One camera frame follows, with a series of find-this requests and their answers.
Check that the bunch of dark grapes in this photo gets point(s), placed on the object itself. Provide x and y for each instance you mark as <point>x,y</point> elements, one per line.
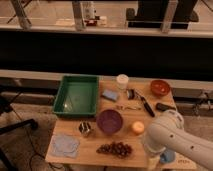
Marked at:
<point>118,149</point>

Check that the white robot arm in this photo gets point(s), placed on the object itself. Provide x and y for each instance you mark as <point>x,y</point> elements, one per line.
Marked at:
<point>167,131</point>

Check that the white plastic cup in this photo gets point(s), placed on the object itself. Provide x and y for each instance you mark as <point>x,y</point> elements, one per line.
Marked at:
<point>122,81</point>

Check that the small metal cup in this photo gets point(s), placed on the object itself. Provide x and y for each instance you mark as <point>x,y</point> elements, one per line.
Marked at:
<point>85,129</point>

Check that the blue sponge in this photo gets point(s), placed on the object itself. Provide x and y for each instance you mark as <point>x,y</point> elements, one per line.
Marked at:
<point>110,95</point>

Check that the small metal tin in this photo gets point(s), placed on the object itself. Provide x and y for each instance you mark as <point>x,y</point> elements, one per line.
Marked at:
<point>130,94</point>

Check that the green plastic tray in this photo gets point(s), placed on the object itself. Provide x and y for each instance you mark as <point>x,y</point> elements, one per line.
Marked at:
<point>77,97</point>

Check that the purple bowl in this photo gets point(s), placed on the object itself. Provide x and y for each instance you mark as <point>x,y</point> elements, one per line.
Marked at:
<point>109,121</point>

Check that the yellow round fruit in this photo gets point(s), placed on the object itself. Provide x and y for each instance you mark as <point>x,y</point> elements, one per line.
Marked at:
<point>137,127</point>

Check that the blue cloth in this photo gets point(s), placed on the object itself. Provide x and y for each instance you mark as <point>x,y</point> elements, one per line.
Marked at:
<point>64,146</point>

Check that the black chair base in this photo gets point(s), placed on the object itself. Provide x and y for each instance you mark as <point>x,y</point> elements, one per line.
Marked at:
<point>6,107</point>

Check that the black handled knife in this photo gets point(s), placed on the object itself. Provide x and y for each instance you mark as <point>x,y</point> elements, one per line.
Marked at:
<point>146,105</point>

